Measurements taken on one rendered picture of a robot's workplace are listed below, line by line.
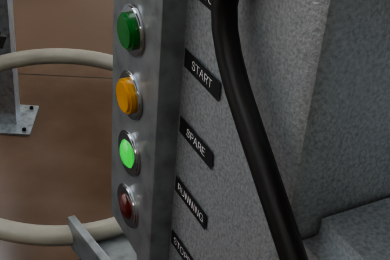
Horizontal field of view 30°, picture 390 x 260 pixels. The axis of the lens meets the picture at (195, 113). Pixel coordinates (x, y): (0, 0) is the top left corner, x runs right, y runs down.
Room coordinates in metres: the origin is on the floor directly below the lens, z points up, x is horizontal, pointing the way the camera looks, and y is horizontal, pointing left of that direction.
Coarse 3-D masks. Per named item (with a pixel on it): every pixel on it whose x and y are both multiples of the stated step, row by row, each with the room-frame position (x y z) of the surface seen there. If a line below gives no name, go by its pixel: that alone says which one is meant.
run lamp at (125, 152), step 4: (124, 140) 0.43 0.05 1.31; (120, 144) 0.44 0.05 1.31; (124, 144) 0.43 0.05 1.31; (128, 144) 0.43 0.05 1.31; (120, 148) 0.43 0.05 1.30; (124, 148) 0.43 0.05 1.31; (128, 148) 0.43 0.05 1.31; (120, 152) 0.43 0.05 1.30; (124, 152) 0.43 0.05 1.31; (128, 152) 0.43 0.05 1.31; (120, 156) 0.43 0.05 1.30; (124, 156) 0.43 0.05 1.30; (128, 156) 0.42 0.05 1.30; (124, 160) 0.43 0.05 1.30; (128, 160) 0.42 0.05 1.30; (132, 160) 0.42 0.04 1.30; (128, 164) 0.42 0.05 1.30
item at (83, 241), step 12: (72, 216) 0.79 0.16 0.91; (72, 228) 0.77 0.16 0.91; (84, 228) 0.75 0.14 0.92; (84, 240) 0.72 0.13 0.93; (108, 240) 0.78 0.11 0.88; (120, 240) 0.78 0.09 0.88; (84, 252) 0.72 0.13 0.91; (96, 252) 0.69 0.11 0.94; (108, 252) 0.75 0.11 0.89; (120, 252) 0.75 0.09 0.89; (132, 252) 0.75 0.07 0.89
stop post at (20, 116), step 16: (0, 0) 2.27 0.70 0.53; (0, 16) 2.27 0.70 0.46; (0, 80) 2.27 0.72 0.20; (16, 80) 2.32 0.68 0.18; (0, 96) 2.27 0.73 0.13; (16, 96) 2.30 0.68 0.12; (0, 112) 2.27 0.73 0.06; (16, 112) 2.28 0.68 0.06; (32, 112) 2.36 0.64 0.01; (0, 128) 2.23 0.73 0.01; (16, 128) 2.24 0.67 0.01
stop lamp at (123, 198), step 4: (120, 196) 0.44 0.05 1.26; (124, 196) 0.43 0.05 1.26; (120, 200) 0.43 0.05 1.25; (124, 200) 0.43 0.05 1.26; (120, 204) 0.43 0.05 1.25; (124, 204) 0.43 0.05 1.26; (128, 204) 0.43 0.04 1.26; (120, 208) 0.43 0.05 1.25; (124, 208) 0.43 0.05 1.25; (128, 208) 0.42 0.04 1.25; (124, 212) 0.43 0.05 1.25; (128, 212) 0.42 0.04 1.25; (124, 216) 0.43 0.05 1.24; (128, 216) 0.42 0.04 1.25
